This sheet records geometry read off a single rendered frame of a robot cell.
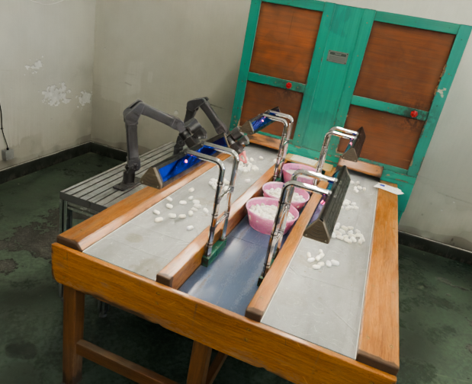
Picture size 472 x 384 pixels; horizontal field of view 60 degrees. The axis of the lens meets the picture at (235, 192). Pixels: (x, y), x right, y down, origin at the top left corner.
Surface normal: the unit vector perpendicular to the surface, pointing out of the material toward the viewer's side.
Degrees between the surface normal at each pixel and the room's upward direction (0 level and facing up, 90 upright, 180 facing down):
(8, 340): 0
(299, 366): 90
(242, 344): 90
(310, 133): 90
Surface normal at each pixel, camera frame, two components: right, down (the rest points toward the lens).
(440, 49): -0.35, 0.31
